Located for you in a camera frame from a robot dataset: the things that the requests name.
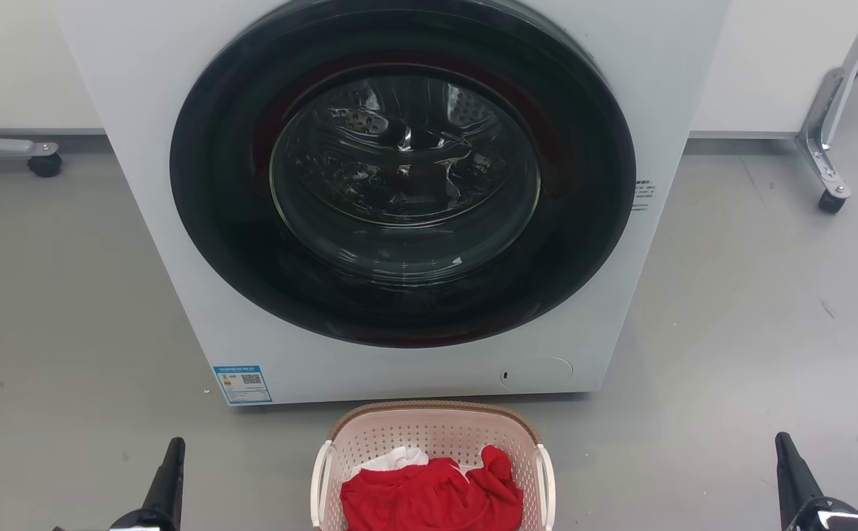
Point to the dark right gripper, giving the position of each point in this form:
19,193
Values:
827,518

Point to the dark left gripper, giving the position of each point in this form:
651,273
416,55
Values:
145,522

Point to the beige perforated plastic laundry basket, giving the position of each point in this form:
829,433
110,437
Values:
433,431

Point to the blue energy label sticker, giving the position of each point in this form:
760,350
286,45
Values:
242,385

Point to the white garment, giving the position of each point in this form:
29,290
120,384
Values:
396,459

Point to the white front-loading washing machine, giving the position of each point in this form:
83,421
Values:
370,372

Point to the red garment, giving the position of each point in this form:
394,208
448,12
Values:
425,498

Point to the round white filter cover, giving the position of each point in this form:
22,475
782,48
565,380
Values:
547,371

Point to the black caster wheel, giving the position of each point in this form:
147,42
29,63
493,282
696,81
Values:
44,165
832,202

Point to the round black washer door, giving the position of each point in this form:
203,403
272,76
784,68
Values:
215,192

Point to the small black text sticker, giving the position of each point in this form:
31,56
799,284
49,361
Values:
643,195

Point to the steel washing drum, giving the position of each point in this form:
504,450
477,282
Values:
399,147

